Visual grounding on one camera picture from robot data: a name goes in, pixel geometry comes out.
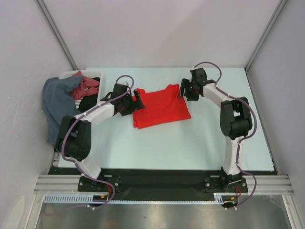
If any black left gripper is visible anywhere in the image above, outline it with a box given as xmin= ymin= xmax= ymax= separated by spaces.
xmin=120 ymin=90 xmax=144 ymax=116

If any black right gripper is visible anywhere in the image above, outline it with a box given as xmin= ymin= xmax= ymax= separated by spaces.
xmin=178 ymin=78 xmax=200 ymax=101

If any red tank top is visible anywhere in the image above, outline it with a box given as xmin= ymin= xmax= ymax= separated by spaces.
xmin=132 ymin=84 xmax=192 ymax=129

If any grey-blue tank top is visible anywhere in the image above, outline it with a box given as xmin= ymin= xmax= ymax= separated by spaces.
xmin=42 ymin=76 xmax=82 ymax=146

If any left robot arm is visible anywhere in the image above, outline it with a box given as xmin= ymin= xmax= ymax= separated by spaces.
xmin=55 ymin=83 xmax=145 ymax=191

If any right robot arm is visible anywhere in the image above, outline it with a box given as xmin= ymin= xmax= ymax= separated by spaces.
xmin=179 ymin=68 xmax=253 ymax=191

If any maroon tank top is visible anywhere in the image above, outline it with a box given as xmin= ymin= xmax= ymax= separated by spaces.
xmin=70 ymin=71 xmax=100 ymax=100

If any striped white black tank top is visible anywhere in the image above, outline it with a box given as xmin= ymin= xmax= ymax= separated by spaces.
xmin=74 ymin=99 xmax=82 ymax=109

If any white plastic laundry bin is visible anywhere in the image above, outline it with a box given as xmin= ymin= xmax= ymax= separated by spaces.
xmin=60 ymin=70 xmax=103 ymax=101

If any left aluminium corner post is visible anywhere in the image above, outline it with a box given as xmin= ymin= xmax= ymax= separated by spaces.
xmin=34 ymin=0 xmax=78 ymax=70

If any aluminium corner post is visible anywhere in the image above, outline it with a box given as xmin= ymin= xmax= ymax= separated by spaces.
xmin=34 ymin=0 xmax=78 ymax=70
xmin=244 ymin=0 xmax=289 ymax=73

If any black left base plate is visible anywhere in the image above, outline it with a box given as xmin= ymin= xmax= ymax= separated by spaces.
xmin=77 ymin=174 xmax=122 ymax=192

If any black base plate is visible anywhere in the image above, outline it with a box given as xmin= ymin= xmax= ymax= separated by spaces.
xmin=203 ymin=176 xmax=248 ymax=193
xmin=77 ymin=174 xmax=122 ymax=192

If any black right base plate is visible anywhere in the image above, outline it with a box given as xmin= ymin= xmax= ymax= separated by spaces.
xmin=203 ymin=176 xmax=248 ymax=193

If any aluminium frame rail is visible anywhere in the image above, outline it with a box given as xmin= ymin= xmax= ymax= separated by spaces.
xmin=34 ymin=175 xmax=294 ymax=195

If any grey slotted cable duct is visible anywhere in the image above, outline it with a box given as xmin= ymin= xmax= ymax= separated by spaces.
xmin=44 ymin=192 xmax=253 ymax=205

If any right aluminium corner post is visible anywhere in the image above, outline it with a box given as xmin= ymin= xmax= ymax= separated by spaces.
xmin=244 ymin=0 xmax=289 ymax=73

